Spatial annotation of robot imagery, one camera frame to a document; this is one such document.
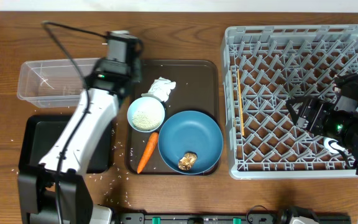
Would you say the orange carrot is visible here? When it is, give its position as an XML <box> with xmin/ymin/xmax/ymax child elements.
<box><xmin>137</xmin><ymin>132</ymin><xmax>158</xmax><ymax>174</ymax></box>

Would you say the light blue cup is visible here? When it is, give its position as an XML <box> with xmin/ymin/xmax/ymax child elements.
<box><xmin>323</xmin><ymin>137</ymin><xmax>346</xmax><ymax>154</ymax></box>

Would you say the wooden chopstick left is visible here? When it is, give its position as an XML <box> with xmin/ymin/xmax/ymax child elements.
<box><xmin>236</xmin><ymin>69</ymin><xmax>244</xmax><ymax>126</ymax></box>

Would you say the black waste bin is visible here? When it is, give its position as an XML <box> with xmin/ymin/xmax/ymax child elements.
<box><xmin>18</xmin><ymin>114</ymin><xmax>112</xmax><ymax>174</ymax></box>

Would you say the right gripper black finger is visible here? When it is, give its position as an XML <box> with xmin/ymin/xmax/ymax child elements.
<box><xmin>287</xmin><ymin>105</ymin><xmax>306</xmax><ymax>126</ymax></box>
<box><xmin>286</xmin><ymin>96</ymin><xmax>313</xmax><ymax>108</ymax></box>

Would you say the wooden chopstick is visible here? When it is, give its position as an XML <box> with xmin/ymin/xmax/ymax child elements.
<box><xmin>239</xmin><ymin>92</ymin><xmax>245</xmax><ymax>136</ymax></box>
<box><xmin>236</xmin><ymin>69</ymin><xmax>244</xmax><ymax>126</ymax></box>

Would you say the crumpled white tissue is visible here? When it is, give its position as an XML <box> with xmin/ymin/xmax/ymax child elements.
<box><xmin>141</xmin><ymin>77</ymin><xmax>176</xmax><ymax>102</ymax></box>

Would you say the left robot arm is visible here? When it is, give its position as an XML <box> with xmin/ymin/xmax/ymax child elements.
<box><xmin>17</xmin><ymin>47</ymin><xmax>141</xmax><ymax>223</ymax></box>

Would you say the dark blue plate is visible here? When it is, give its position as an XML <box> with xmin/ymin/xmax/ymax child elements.
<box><xmin>158</xmin><ymin>110</ymin><xmax>224</xmax><ymax>175</ymax></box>

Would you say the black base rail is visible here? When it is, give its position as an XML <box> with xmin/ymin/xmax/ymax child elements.
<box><xmin>94</xmin><ymin>205</ymin><xmax>352</xmax><ymax>224</ymax></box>

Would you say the grey dishwasher rack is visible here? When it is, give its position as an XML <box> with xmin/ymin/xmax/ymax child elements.
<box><xmin>221</xmin><ymin>24</ymin><xmax>358</xmax><ymax>180</ymax></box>

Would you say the light blue rice bowl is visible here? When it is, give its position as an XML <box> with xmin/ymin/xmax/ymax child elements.
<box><xmin>127</xmin><ymin>97</ymin><xmax>165</xmax><ymax>133</ymax></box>

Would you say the wooden chopstick right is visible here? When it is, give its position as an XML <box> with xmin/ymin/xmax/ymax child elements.
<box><xmin>239</xmin><ymin>92</ymin><xmax>245</xmax><ymax>136</ymax></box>

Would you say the clear plastic bin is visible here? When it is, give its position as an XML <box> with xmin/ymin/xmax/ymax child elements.
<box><xmin>17</xmin><ymin>59</ymin><xmax>83</xmax><ymax>108</ymax></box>

